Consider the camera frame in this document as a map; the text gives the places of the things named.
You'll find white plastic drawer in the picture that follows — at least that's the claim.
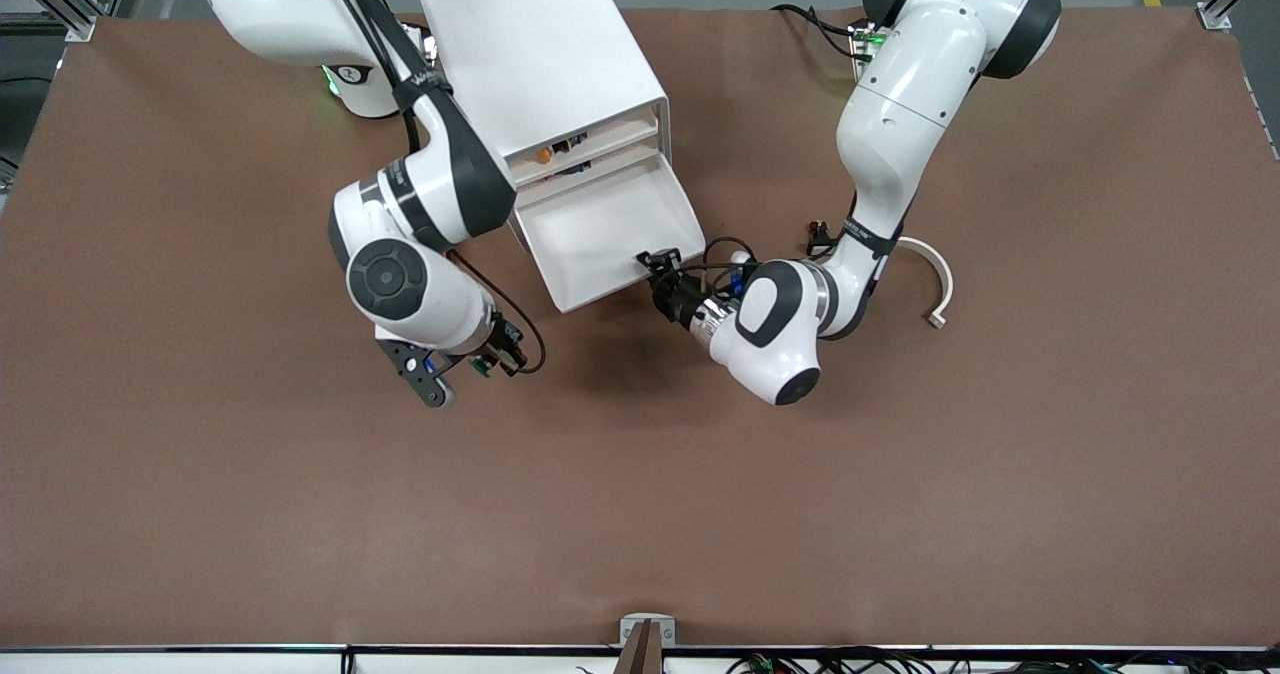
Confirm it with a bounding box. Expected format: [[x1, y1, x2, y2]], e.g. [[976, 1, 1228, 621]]
[[513, 149, 707, 314], [505, 126, 665, 197], [500, 104, 663, 181]]

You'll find white drawer cabinet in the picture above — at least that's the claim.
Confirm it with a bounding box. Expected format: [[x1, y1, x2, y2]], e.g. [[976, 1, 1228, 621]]
[[420, 0, 673, 217]]

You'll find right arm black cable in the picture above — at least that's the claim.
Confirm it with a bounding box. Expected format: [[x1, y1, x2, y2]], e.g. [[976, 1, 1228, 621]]
[[330, 0, 547, 376]]

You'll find white curved plastic bracket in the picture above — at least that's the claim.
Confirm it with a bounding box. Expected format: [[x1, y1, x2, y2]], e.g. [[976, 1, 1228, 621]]
[[893, 236, 955, 331]]

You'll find black base power cable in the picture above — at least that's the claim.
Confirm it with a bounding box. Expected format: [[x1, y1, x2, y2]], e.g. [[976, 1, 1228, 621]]
[[770, 2, 873, 61]]

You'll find gray table clamp bracket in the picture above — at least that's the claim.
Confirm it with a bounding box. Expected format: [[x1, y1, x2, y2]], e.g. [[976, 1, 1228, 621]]
[[619, 613, 677, 648]]

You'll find tangled cable bundle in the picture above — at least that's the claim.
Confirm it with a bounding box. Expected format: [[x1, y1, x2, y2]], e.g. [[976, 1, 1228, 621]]
[[728, 648, 1280, 674]]

